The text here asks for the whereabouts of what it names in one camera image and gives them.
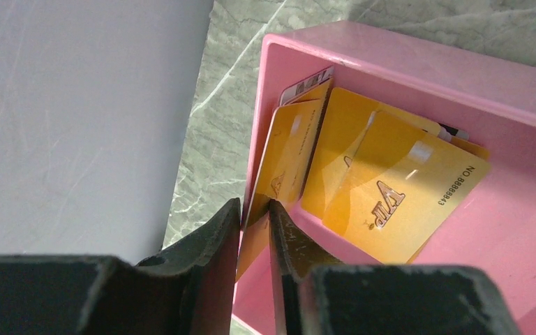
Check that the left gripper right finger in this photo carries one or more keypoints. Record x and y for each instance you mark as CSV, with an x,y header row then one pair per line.
x,y
316,293

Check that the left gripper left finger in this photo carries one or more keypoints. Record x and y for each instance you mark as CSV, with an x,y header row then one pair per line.
x,y
187,288

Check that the orange VIP credit card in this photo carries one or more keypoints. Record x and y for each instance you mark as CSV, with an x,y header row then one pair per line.
x,y
281,174

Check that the yellow VIP card flat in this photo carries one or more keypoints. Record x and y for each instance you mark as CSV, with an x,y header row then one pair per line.
x,y
401,186

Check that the orange card beneath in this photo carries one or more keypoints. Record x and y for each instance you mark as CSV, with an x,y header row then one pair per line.
x,y
343,128

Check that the pink plastic bin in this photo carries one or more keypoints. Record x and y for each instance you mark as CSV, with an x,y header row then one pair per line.
x,y
486,106

